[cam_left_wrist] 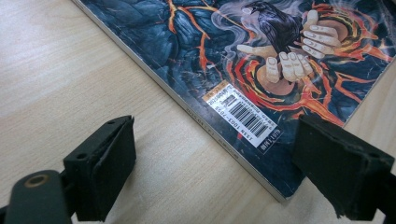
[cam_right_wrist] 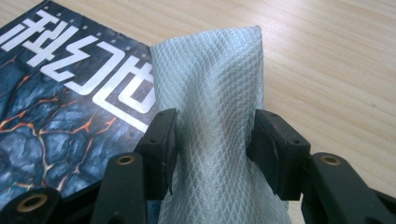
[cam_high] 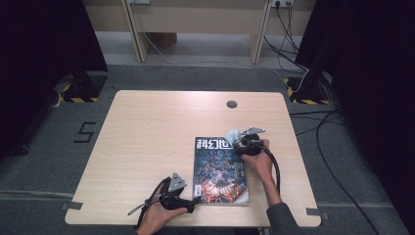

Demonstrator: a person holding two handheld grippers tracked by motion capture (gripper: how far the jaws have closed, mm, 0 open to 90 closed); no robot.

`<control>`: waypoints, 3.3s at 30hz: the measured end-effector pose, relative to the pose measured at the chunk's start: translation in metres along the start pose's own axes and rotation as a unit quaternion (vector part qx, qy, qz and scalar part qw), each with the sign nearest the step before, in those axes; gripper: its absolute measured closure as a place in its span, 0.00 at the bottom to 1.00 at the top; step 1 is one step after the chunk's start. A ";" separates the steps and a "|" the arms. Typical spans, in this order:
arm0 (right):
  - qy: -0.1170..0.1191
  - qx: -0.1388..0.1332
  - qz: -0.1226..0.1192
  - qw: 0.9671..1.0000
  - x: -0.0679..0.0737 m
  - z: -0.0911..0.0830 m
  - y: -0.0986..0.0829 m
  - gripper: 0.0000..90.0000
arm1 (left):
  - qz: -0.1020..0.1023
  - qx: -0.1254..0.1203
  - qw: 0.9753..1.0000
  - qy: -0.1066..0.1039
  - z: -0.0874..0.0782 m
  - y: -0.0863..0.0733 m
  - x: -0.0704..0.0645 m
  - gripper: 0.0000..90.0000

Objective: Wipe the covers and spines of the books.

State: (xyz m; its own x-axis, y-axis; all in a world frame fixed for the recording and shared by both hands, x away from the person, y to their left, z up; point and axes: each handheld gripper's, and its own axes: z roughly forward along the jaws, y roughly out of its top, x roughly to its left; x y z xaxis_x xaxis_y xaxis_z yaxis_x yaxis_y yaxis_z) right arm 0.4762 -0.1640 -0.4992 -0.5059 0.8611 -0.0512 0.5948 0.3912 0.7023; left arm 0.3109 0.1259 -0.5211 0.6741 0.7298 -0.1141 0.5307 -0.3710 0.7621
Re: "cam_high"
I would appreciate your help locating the person's right hand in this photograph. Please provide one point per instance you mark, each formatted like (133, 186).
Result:
(261, 163)

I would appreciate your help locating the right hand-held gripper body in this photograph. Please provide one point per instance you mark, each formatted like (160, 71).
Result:
(249, 147)

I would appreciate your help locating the black curtain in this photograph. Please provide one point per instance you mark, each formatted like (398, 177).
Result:
(375, 81)
(32, 65)

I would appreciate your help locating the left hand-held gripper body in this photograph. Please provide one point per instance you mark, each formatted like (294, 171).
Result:
(173, 202)

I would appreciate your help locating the light blue cloth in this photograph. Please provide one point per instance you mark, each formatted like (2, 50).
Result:
(232, 134)

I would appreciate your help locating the grey tape piece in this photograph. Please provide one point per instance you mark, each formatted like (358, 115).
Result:
(314, 212)
(71, 205)

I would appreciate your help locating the white wall socket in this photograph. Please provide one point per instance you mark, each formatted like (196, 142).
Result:
(282, 2)
(139, 1)

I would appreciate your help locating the person's left hand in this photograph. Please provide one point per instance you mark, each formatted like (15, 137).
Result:
(155, 218)

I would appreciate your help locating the black stand base striped tape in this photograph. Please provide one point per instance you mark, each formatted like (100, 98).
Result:
(84, 88)
(306, 91)

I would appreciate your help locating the brown cardboard box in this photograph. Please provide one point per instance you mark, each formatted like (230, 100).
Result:
(163, 39)

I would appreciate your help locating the illustrated dark magazine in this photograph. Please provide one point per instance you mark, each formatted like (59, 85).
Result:
(218, 176)

